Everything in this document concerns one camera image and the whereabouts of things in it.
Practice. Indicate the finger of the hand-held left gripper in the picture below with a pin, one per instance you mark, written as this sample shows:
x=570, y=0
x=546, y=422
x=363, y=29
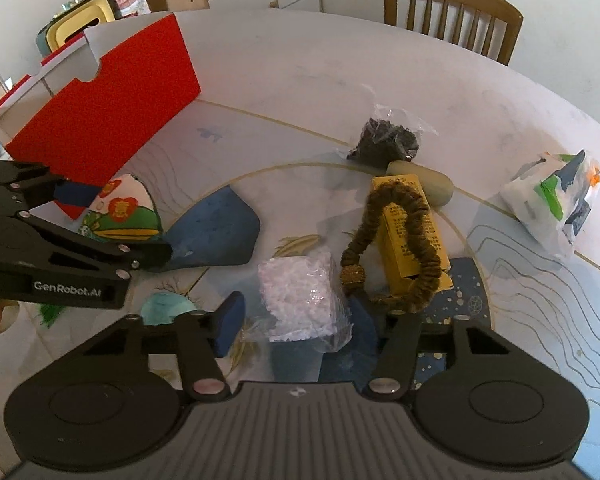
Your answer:
x=130, y=256
x=75, y=195

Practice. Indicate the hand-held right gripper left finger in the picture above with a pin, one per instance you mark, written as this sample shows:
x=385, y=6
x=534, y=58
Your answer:
x=229, y=322

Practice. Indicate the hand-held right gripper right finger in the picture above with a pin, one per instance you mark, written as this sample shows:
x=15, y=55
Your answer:
x=405, y=331

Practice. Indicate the colourful cartoon packet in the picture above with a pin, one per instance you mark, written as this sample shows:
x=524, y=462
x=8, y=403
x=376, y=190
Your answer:
x=125, y=210

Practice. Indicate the clear bag of white granules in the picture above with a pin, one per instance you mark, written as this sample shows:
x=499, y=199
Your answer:
x=300, y=290

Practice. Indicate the yellow box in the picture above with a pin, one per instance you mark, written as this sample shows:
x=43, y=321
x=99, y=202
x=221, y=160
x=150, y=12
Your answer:
x=405, y=240

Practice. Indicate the red cardboard box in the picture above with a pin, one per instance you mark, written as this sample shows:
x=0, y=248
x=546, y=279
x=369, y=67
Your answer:
x=120, y=105

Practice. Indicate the brown scrunchie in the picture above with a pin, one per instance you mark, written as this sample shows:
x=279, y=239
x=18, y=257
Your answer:
x=402, y=193

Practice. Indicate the pale oblong block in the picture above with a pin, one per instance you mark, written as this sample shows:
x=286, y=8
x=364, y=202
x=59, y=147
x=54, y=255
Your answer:
x=430, y=185

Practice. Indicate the white plastic bag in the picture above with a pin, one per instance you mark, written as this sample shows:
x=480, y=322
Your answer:
x=535, y=200

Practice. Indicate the green fringed object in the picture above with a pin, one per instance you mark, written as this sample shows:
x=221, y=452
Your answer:
x=50, y=315

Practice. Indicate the teal soft object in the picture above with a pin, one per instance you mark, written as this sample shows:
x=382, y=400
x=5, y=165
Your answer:
x=167, y=307

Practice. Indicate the yellow plastic stool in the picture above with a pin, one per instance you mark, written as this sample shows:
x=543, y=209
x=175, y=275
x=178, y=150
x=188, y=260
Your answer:
x=80, y=17

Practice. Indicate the clear bag of dark bits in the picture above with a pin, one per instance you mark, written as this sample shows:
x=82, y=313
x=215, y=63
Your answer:
x=385, y=140

